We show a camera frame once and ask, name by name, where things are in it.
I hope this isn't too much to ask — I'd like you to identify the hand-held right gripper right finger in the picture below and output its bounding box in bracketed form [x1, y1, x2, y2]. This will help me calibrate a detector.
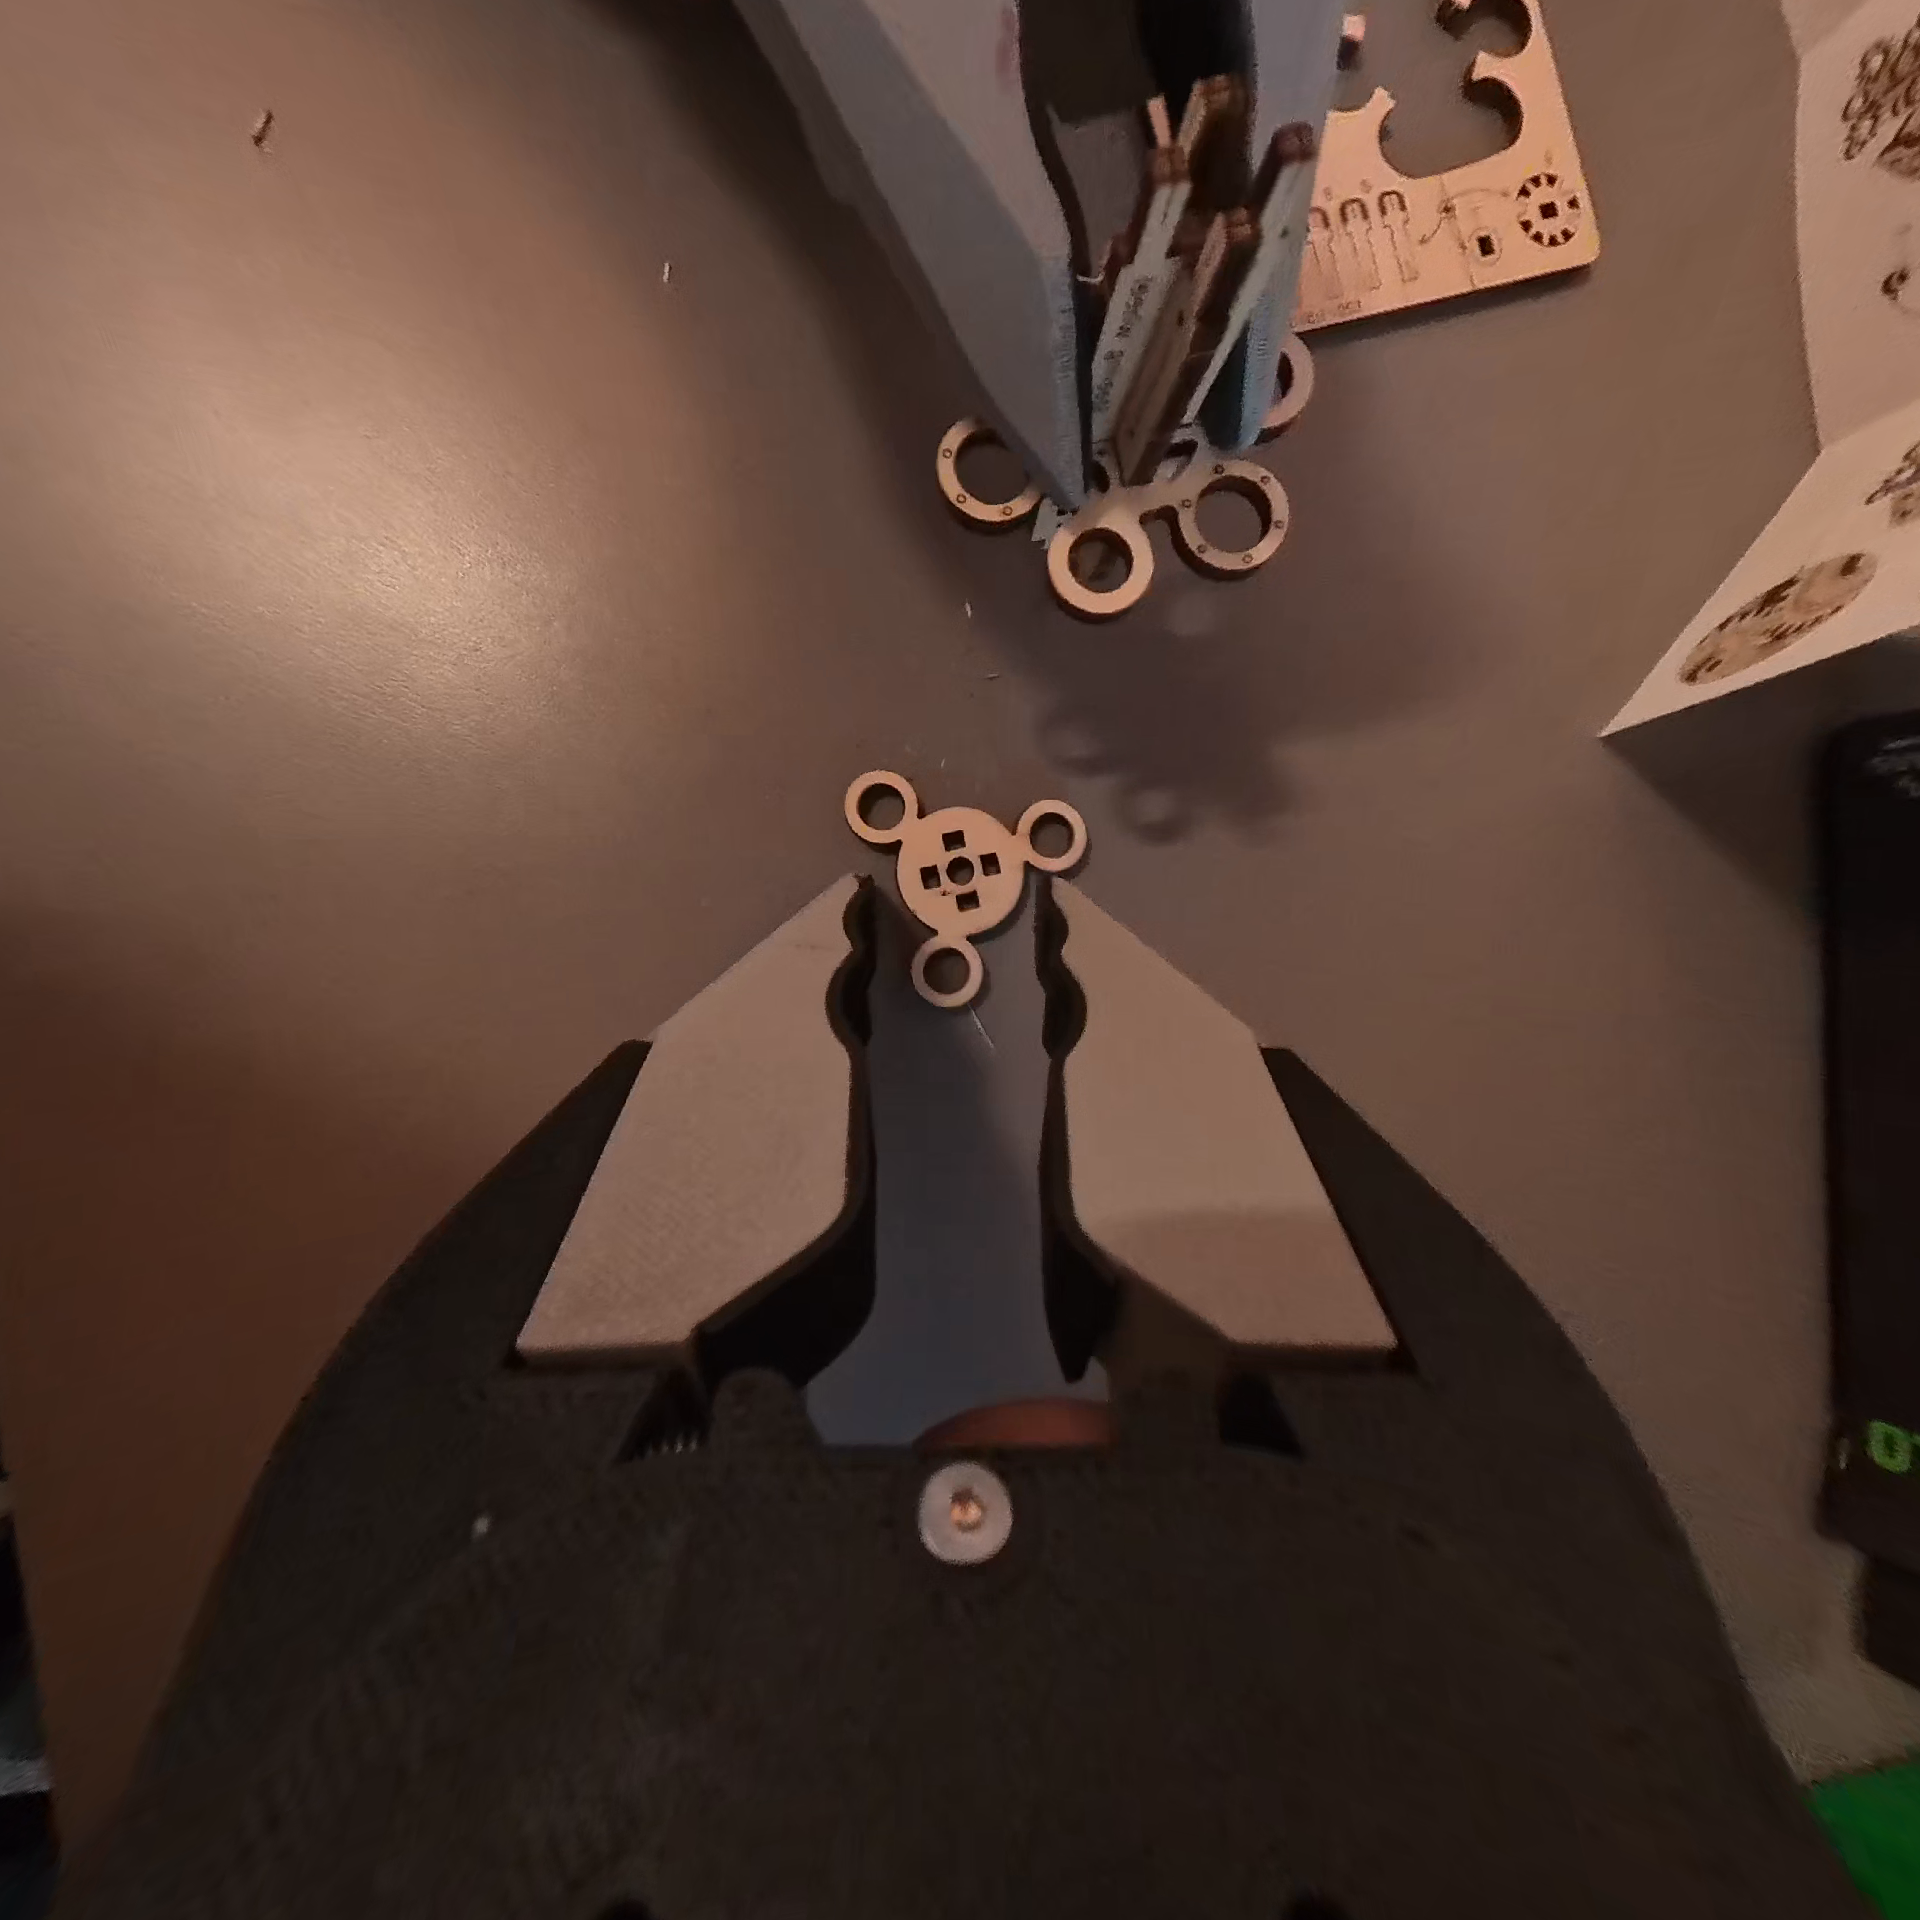
[1041, 878, 1401, 1378]

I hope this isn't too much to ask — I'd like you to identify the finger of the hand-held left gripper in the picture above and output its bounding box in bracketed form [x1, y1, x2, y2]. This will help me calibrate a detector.
[732, 0, 1092, 507]
[1203, 0, 1355, 453]

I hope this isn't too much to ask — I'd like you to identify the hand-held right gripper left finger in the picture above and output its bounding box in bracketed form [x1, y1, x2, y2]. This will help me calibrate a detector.
[518, 876, 878, 1363]

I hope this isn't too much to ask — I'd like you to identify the wooden shaft with ring base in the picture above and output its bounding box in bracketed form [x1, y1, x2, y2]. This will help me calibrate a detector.
[935, 76, 1322, 621]

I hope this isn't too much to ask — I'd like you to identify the three-ring wooden disc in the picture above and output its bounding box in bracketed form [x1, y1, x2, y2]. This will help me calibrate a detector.
[841, 770, 1089, 1008]

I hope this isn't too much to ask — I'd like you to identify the laser-cut wooden parts sheet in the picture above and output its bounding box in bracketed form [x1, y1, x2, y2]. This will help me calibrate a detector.
[1288, 0, 1603, 341]

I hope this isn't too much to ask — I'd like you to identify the black model kit box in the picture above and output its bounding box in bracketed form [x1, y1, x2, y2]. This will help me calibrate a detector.
[1815, 711, 1920, 1580]

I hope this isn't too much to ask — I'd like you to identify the folded assembly instruction leaflet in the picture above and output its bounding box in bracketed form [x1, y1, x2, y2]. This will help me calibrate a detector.
[1601, 0, 1920, 741]

